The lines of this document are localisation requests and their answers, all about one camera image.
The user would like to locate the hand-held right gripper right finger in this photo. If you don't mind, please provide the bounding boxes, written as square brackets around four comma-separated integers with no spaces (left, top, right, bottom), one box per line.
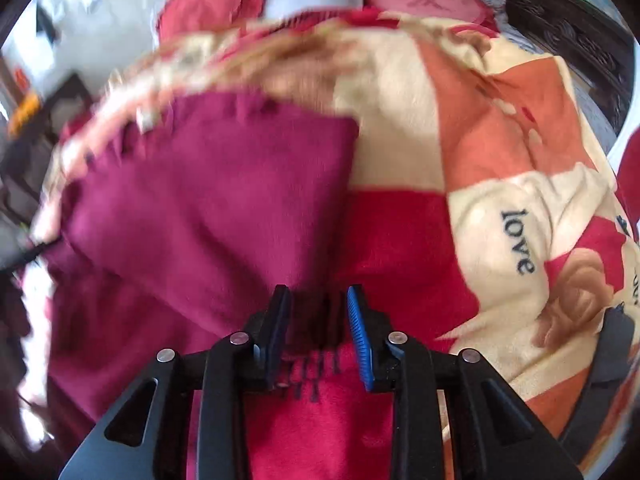
[347,284,585,480]

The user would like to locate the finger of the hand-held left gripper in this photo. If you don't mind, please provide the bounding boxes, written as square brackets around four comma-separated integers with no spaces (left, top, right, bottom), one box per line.
[0,232,63,276]

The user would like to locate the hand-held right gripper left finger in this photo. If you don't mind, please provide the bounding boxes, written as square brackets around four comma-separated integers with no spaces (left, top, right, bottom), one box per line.
[59,284,292,480]

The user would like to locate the magenta knit garment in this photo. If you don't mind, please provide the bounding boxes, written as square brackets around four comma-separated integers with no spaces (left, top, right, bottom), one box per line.
[44,91,362,423]

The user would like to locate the red and cream printed blanket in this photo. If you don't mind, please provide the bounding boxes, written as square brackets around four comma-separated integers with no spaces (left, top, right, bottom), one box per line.
[30,10,640,480]

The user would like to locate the dark carved wooden headboard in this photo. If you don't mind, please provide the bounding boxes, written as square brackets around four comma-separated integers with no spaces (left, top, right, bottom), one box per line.
[487,0,636,136]

